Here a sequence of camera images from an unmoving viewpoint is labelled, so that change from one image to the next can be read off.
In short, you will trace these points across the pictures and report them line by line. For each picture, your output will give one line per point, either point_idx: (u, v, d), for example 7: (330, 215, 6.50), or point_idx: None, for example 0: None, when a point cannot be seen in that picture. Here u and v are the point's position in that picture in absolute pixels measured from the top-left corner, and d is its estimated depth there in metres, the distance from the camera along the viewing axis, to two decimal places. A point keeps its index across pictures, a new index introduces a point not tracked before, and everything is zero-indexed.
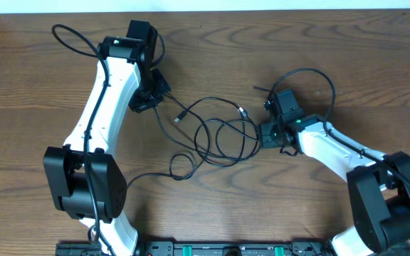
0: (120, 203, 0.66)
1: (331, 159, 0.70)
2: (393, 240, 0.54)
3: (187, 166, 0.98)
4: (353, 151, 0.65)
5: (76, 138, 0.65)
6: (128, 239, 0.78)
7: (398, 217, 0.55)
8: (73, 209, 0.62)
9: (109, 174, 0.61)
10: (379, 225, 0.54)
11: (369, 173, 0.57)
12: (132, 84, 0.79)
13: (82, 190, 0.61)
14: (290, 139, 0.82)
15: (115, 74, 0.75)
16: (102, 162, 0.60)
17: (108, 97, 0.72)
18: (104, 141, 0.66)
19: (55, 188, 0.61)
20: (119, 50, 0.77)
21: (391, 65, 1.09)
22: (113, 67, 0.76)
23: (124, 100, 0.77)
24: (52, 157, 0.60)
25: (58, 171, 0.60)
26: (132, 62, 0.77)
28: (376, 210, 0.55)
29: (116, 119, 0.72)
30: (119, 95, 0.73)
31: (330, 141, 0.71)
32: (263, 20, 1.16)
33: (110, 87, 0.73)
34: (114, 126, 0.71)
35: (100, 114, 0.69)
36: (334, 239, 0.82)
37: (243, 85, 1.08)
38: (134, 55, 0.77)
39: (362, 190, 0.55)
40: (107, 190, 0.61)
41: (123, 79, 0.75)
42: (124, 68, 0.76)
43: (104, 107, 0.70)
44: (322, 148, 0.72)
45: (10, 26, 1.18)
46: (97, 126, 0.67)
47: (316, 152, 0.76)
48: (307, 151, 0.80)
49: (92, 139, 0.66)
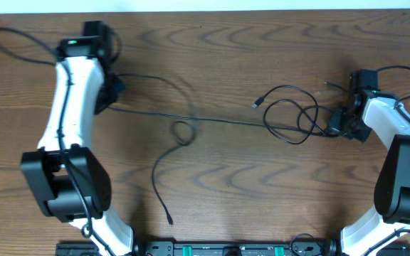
0: (107, 197, 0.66)
1: (386, 129, 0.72)
2: (401, 210, 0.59)
3: (186, 166, 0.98)
4: None
5: (49, 139, 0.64)
6: (124, 236, 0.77)
7: None
8: (61, 212, 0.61)
9: (90, 167, 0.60)
10: (399, 191, 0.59)
11: None
12: (95, 80, 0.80)
13: (66, 193, 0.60)
14: (357, 104, 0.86)
15: (76, 73, 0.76)
16: (80, 156, 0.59)
17: (74, 94, 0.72)
18: (77, 134, 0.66)
19: (39, 193, 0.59)
20: (77, 48, 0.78)
21: (391, 65, 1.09)
22: (73, 67, 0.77)
23: (92, 97, 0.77)
24: (28, 162, 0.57)
25: (37, 175, 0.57)
26: (92, 58, 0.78)
28: (404, 176, 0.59)
29: (86, 114, 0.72)
30: (85, 92, 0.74)
31: (396, 113, 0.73)
32: (263, 20, 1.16)
33: (74, 85, 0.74)
34: (85, 120, 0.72)
35: (67, 112, 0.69)
36: (343, 229, 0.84)
37: (243, 85, 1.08)
38: (92, 50, 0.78)
39: (401, 154, 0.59)
40: (92, 185, 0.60)
41: (85, 75, 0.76)
42: (83, 67, 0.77)
43: (72, 105, 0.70)
44: (381, 118, 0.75)
45: (10, 26, 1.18)
46: (67, 124, 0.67)
47: (373, 121, 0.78)
48: (364, 117, 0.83)
49: (65, 136, 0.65)
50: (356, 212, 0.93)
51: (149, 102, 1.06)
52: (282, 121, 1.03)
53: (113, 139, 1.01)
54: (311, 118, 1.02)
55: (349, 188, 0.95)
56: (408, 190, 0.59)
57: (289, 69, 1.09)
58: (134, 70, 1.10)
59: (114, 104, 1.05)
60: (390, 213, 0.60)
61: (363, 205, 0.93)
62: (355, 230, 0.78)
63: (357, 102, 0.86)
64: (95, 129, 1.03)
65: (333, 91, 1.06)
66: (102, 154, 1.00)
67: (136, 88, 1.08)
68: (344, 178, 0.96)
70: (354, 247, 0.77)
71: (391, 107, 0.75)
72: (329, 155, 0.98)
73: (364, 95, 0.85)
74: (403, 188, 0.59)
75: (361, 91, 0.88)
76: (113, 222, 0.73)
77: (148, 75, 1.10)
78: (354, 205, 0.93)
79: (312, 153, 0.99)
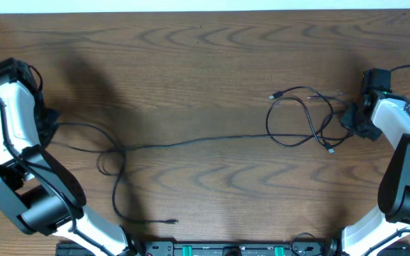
0: (82, 192, 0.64)
1: (393, 129, 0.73)
2: (406, 209, 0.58)
3: (186, 166, 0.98)
4: None
5: None
6: (116, 233, 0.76)
7: None
8: (39, 220, 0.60)
9: (50, 161, 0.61)
10: (403, 190, 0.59)
11: None
12: (26, 98, 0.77)
13: (36, 200, 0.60)
14: (367, 104, 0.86)
15: (3, 94, 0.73)
16: (35, 153, 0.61)
17: (9, 110, 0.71)
18: (25, 140, 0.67)
19: (8, 208, 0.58)
20: None
21: (390, 65, 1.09)
22: None
23: (29, 109, 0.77)
24: None
25: (0, 188, 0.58)
26: (15, 81, 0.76)
28: None
29: (27, 124, 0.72)
30: (18, 106, 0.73)
31: (405, 114, 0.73)
32: (263, 20, 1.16)
33: (6, 104, 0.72)
34: (30, 129, 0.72)
35: (8, 126, 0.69)
36: (344, 229, 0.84)
37: (243, 85, 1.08)
38: (13, 75, 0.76)
39: (408, 152, 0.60)
40: (59, 177, 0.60)
41: (12, 94, 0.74)
42: (10, 89, 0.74)
43: (9, 119, 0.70)
44: (391, 119, 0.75)
45: (10, 26, 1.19)
46: (12, 136, 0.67)
47: (381, 120, 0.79)
48: (372, 118, 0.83)
49: (13, 145, 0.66)
50: (356, 212, 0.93)
51: (149, 102, 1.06)
52: (272, 117, 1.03)
53: (114, 139, 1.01)
54: (309, 118, 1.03)
55: (349, 188, 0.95)
56: None
57: (289, 69, 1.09)
58: (133, 70, 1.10)
59: (114, 104, 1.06)
60: (393, 212, 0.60)
61: (363, 205, 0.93)
62: (356, 230, 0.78)
63: (366, 102, 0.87)
64: (95, 129, 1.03)
65: (333, 91, 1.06)
66: (102, 154, 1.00)
67: (135, 88, 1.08)
68: (344, 178, 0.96)
70: (354, 247, 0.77)
71: (401, 109, 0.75)
72: (329, 155, 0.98)
73: (374, 96, 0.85)
74: (408, 188, 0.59)
75: (371, 90, 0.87)
76: (97, 219, 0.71)
77: (147, 75, 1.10)
78: (354, 205, 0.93)
79: (312, 153, 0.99)
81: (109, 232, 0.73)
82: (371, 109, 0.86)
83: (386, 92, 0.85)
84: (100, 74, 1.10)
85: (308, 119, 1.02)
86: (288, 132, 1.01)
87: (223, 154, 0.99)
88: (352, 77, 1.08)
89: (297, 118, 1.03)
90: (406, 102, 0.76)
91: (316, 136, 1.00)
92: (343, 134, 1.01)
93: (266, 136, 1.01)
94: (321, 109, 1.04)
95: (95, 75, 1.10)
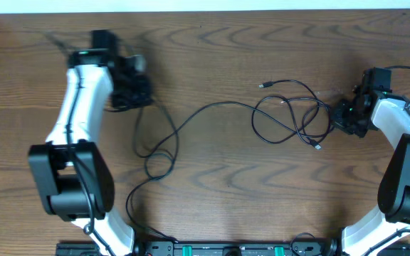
0: (110, 197, 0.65)
1: (393, 129, 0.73)
2: (405, 210, 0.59)
3: (186, 166, 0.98)
4: None
5: (58, 135, 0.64)
6: (126, 238, 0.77)
7: None
8: (62, 209, 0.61)
9: (96, 163, 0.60)
10: (403, 191, 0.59)
11: None
12: (105, 86, 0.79)
13: (70, 190, 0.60)
14: (366, 104, 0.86)
15: (87, 76, 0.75)
16: (87, 151, 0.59)
17: (84, 94, 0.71)
18: (85, 131, 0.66)
19: (41, 187, 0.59)
20: (90, 58, 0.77)
21: (390, 65, 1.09)
22: (84, 72, 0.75)
23: (101, 99, 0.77)
24: (35, 155, 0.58)
25: (43, 168, 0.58)
26: (102, 67, 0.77)
28: (409, 176, 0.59)
29: (94, 114, 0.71)
30: (94, 94, 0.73)
31: (405, 115, 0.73)
32: (263, 20, 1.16)
33: (84, 89, 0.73)
34: (94, 121, 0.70)
35: (77, 109, 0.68)
36: (344, 228, 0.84)
37: (243, 85, 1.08)
38: (104, 60, 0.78)
39: (408, 151, 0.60)
40: (96, 181, 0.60)
41: (94, 80, 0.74)
42: (95, 72, 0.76)
43: (81, 103, 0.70)
44: (390, 119, 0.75)
45: (11, 26, 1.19)
46: (76, 121, 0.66)
47: (382, 120, 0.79)
48: (372, 118, 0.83)
49: (72, 132, 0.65)
50: (355, 212, 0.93)
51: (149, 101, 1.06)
52: (272, 117, 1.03)
53: (114, 139, 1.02)
54: (293, 115, 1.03)
55: (349, 188, 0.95)
56: None
57: (289, 70, 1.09)
58: None
59: None
60: (393, 212, 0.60)
61: (363, 205, 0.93)
62: (356, 230, 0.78)
63: (366, 102, 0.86)
64: None
65: (333, 91, 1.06)
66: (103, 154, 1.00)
67: None
68: (344, 178, 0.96)
70: (354, 247, 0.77)
71: (401, 109, 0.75)
72: (329, 155, 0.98)
73: (374, 96, 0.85)
74: (408, 188, 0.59)
75: (371, 91, 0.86)
76: (113, 220, 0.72)
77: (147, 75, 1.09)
78: (354, 205, 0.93)
79: (313, 153, 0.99)
81: (119, 237, 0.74)
82: (371, 109, 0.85)
83: (386, 92, 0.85)
84: None
85: (292, 116, 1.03)
86: (275, 129, 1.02)
87: (222, 154, 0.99)
88: (352, 77, 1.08)
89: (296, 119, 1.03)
90: (406, 102, 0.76)
91: (299, 132, 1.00)
92: (344, 134, 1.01)
93: (259, 137, 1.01)
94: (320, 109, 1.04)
95: None
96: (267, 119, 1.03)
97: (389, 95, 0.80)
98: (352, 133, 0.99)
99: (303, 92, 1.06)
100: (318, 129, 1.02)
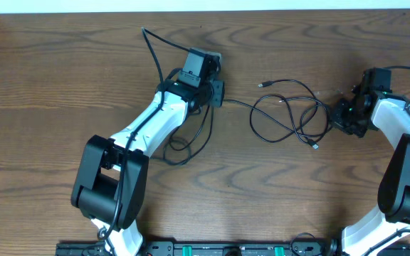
0: (133, 214, 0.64)
1: (393, 130, 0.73)
2: (406, 210, 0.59)
3: (186, 166, 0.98)
4: None
5: (122, 136, 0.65)
6: (132, 242, 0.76)
7: None
8: (88, 207, 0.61)
9: (141, 176, 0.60)
10: (402, 190, 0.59)
11: None
12: (180, 119, 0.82)
13: (103, 191, 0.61)
14: (366, 104, 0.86)
15: (170, 102, 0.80)
16: (139, 162, 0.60)
17: (160, 116, 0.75)
18: (144, 144, 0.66)
19: (82, 176, 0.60)
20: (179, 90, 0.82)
21: (391, 65, 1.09)
22: (167, 98, 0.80)
23: (169, 128, 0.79)
24: (94, 146, 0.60)
25: (94, 161, 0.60)
26: (186, 102, 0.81)
28: None
29: (157, 137, 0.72)
30: (167, 119, 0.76)
31: (405, 115, 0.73)
32: (263, 20, 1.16)
33: (162, 111, 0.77)
34: (154, 144, 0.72)
35: (148, 124, 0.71)
36: (344, 229, 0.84)
37: (243, 85, 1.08)
38: (189, 97, 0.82)
39: (408, 152, 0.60)
40: (131, 193, 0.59)
41: (174, 109, 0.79)
42: (178, 102, 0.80)
43: (155, 122, 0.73)
44: (390, 118, 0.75)
45: (11, 26, 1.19)
46: (142, 133, 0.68)
47: (382, 120, 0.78)
48: (372, 118, 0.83)
49: (134, 141, 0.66)
50: (356, 212, 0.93)
51: (150, 101, 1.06)
52: (271, 117, 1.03)
53: None
54: (291, 114, 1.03)
55: (349, 188, 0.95)
56: None
57: (289, 69, 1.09)
58: (134, 70, 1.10)
59: (114, 104, 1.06)
60: (393, 212, 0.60)
61: (363, 205, 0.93)
62: (356, 230, 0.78)
63: (366, 102, 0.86)
64: (95, 129, 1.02)
65: (333, 91, 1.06)
66: None
67: (135, 88, 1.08)
68: (345, 178, 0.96)
70: (354, 247, 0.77)
71: (401, 109, 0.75)
72: (329, 155, 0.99)
73: (374, 96, 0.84)
74: (408, 188, 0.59)
75: (372, 91, 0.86)
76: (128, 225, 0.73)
77: (148, 75, 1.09)
78: (354, 205, 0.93)
79: (313, 153, 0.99)
81: (127, 240, 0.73)
82: (371, 109, 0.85)
83: (386, 92, 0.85)
84: (100, 74, 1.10)
85: (290, 116, 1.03)
86: (272, 129, 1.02)
87: (222, 155, 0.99)
88: (353, 77, 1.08)
89: (295, 119, 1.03)
90: (407, 102, 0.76)
91: (297, 131, 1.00)
92: (344, 134, 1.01)
93: (259, 137, 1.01)
94: (321, 109, 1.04)
95: (96, 75, 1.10)
96: (266, 119, 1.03)
97: (389, 95, 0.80)
98: (353, 133, 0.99)
99: (302, 92, 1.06)
100: (319, 130, 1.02)
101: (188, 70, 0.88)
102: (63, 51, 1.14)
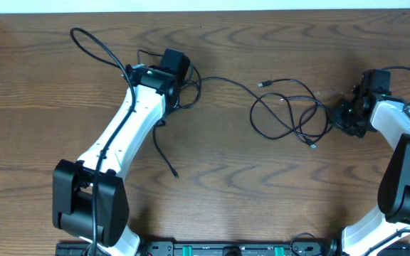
0: (119, 230, 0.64)
1: (392, 131, 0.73)
2: (406, 210, 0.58)
3: (186, 166, 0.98)
4: None
5: (91, 156, 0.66)
6: (128, 247, 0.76)
7: None
8: (70, 229, 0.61)
9: (115, 198, 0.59)
10: (403, 191, 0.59)
11: None
12: (159, 111, 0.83)
13: (80, 213, 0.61)
14: (366, 106, 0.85)
15: (142, 100, 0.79)
16: (110, 185, 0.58)
17: (132, 121, 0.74)
18: (117, 161, 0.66)
19: (58, 201, 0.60)
20: (151, 82, 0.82)
21: (390, 65, 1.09)
22: (140, 95, 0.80)
23: (145, 129, 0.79)
24: (61, 171, 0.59)
25: (65, 186, 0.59)
26: (161, 94, 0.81)
28: None
29: (132, 143, 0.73)
30: (142, 121, 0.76)
31: (403, 117, 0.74)
32: (263, 20, 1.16)
33: (135, 113, 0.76)
34: (131, 150, 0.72)
35: (119, 136, 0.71)
36: (344, 229, 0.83)
37: (243, 85, 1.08)
38: (164, 87, 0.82)
39: (407, 153, 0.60)
40: (109, 216, 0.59)
41: (149, 107, 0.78)
42: (151, 99, 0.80)
43: (127, 129, 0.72)
44: (389, 119, 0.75)
45: (11, 26, 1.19)
46: (114, 148, 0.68)
47: (381, 121, 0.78)
48: (371, 119, 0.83)
49: (105, 158, 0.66)
50: (355, 212, 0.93)
51: None
52: (271, 117, 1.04)
53: None
54: (291, 113, 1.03)
55: (349, 188, 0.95)
56: None
57: (289, 69, 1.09)
58: None
59: (114, 104, 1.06)
60: (393, 212, 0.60)
61: (363, 205, 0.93)
62: (356, 231, 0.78)
63: (365, 105, 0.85)
64: (95, 129, 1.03)
65: (333, 90, 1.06)
66: None
67: None
68: (344, 178, 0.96)
70: (354, 247, 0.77)
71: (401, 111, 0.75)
72: (329, 155, 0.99)
73: (372, 98, 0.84)
74: (408, 188, 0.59)
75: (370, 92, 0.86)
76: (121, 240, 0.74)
77: None
78: (354, 205, 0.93)
79: (313, 153, 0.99)
81: (121, 247, 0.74)
82: (370, 112, 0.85)
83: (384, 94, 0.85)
84: (100, 74, 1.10)
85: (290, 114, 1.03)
86: (272, 128, 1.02)
87: (222, 155, 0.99)
88: (353, 76, 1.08)
89: (295, 117, 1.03)
90: (405, 104, 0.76)
91: (296, 131, 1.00)
92: (343, 135, 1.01)
93: (258, 137, 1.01)
94: (320, 109, 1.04)
95: (96, 75, 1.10)
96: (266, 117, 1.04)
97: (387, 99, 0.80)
98: (353, 134, 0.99)
99: (302, 92, 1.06)
100: (319, 130, 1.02)
101: (165, 66, 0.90)
102: (62, 51, 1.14)
